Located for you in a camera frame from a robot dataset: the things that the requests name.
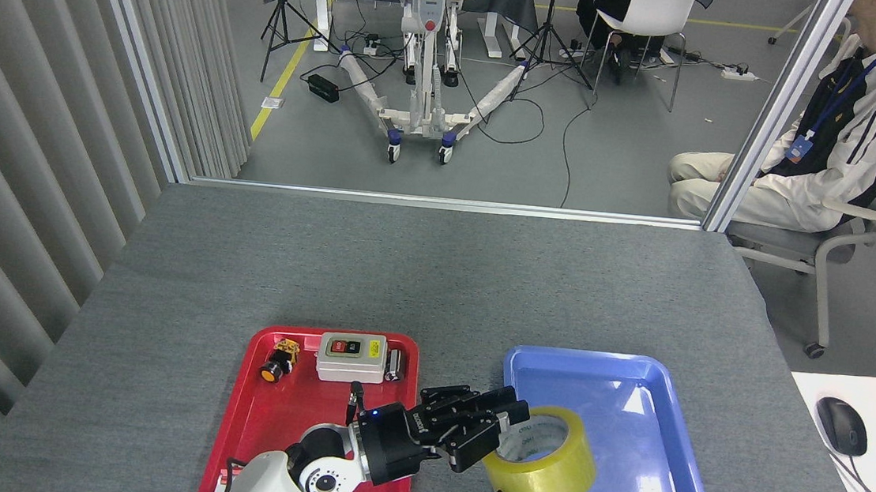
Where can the yellow tape roll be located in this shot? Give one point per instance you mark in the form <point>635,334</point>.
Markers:
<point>544,477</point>

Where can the person in white jacket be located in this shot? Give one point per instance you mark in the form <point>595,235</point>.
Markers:
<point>865,117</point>

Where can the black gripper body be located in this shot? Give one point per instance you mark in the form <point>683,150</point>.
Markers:
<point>392,448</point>

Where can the person on white chair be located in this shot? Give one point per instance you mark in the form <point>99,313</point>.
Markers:
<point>605,7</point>

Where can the white plastic chair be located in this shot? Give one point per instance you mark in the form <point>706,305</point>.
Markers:
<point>653,7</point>

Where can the red plastic tray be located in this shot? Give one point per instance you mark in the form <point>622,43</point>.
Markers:
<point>280,422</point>

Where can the orange push button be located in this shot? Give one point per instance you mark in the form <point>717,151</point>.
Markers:
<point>274,365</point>

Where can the silver horizontal rail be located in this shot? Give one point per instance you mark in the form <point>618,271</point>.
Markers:
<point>442,202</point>

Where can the blue plastic tray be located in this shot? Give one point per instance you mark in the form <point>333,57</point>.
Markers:
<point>625,468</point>

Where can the white red circuit breaker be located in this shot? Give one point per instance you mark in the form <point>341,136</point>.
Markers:
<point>220,488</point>

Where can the white floor plate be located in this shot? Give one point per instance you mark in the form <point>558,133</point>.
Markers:
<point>273,103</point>

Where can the white stand on wheels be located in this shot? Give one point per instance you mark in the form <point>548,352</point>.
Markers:
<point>425,78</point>

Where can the small black cylindrical part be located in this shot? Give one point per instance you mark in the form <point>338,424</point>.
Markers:
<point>394,365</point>

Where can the white push-button switch box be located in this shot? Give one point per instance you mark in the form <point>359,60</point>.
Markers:
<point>348,365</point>

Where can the black tripod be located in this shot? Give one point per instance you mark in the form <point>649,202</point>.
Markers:
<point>547,41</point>
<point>284,11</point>

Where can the white power strip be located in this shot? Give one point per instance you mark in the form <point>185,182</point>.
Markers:
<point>738,74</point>

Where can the black adapter box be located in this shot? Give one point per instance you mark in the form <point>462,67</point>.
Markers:
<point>323,88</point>

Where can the silver post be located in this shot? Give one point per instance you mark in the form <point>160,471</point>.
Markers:
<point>145,62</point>
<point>775,109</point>

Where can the black computer mouse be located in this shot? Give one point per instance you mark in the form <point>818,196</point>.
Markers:
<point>841,425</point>

